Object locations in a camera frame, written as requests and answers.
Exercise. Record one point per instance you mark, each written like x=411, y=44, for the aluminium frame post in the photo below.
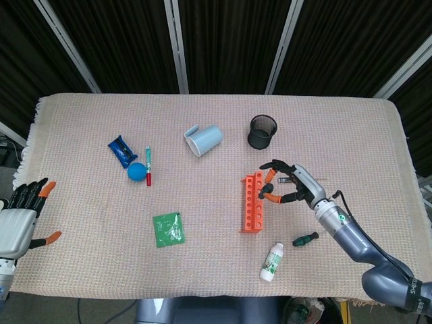
x=284, y=47
x=65, y=44
x=403, y=71
x=177, y=47
x=11, y=133

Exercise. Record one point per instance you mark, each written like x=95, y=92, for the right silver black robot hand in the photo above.
x=308, y=187

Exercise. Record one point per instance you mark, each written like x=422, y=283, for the grey robot torso base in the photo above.
x=209, y=312

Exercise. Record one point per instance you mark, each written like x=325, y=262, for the light blue plastic mug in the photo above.
x=207, y=139

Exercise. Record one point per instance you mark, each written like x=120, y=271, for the blue ball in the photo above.
x=136, y=172

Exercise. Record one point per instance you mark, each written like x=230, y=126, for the white bottle with green label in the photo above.
x=271, y=263

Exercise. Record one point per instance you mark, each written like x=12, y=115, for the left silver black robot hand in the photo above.
x=15, y=229

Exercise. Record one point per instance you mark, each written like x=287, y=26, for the black silver precision screwdriver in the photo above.
x=283, y=180

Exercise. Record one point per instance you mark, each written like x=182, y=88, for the orange tool rack with holes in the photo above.
x=251, y=212

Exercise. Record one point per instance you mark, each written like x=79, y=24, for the green tea sachet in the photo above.
x=168, y=230

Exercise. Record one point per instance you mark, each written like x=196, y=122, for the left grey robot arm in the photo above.
x=5, y=276

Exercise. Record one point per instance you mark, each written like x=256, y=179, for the black mesh pen holder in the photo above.
x=260, y=140

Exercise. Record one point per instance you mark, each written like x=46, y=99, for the black bin with rubbish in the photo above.
x=310, y=312

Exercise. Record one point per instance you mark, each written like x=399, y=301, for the blue snack packet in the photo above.
x=122, y=152

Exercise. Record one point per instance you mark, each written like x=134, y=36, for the green marker with red cap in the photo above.
x=148, y=165

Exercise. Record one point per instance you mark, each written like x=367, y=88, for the beige woven tablecloth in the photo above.
x=202, y=209

